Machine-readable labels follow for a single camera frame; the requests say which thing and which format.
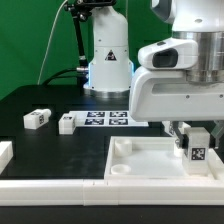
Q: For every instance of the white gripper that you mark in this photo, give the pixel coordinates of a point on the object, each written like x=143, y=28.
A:
x=160, y=90

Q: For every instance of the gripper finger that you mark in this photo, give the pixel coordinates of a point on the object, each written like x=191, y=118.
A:
x=216, y=134

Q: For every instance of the white square tabletop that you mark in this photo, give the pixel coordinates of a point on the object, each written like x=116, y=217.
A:
x=153, y=158

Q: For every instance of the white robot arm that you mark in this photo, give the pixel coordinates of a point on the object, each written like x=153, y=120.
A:
x=111, y=72

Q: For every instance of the white fiducial marker sheet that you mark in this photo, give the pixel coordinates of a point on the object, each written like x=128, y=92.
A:
x=105, y=119

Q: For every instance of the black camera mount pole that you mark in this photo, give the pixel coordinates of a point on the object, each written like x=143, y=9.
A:
x=80, y=11

